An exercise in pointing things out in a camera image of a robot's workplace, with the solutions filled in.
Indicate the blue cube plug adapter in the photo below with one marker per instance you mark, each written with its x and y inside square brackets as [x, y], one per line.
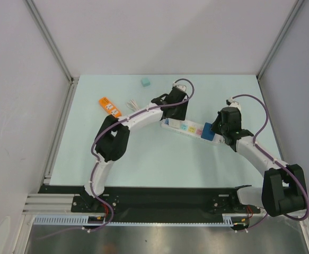
[207, 133]

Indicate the orange power strip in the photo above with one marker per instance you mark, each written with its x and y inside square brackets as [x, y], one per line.
[109, 107]

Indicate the left aluminium frame post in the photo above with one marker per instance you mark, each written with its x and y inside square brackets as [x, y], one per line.
[48, 38]

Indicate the white colourful power strip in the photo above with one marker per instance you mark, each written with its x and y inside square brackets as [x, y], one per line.
[190, 129]

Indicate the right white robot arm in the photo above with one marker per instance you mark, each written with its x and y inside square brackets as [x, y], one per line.
[284, 188]

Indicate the white slotted cable duct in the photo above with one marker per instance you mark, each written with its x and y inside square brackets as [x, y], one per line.
[95, 221]

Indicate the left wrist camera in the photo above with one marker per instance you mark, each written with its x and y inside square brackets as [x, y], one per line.
[178, 84]

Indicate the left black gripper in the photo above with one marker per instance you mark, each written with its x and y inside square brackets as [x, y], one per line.
[181, 115]

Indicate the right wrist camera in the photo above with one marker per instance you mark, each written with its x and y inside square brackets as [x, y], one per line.
[231, 102]

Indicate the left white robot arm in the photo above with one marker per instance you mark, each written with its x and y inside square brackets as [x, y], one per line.
[111, 141]

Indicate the aluminium frame post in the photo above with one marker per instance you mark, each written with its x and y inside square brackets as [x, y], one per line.
[48, 38]
[291, 17]

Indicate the right aluminium frame post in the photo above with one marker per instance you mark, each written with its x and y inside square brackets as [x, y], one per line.
[291, 17]

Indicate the teal cube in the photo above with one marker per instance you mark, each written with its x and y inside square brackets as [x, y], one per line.
[145, 82]

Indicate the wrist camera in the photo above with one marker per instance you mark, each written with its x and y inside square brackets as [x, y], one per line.
[178, 84]
[231, 102]

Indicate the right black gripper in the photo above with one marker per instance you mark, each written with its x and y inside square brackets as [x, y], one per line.
[220, 129]

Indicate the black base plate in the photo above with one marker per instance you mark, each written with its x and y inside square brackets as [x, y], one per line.
[160, 204]

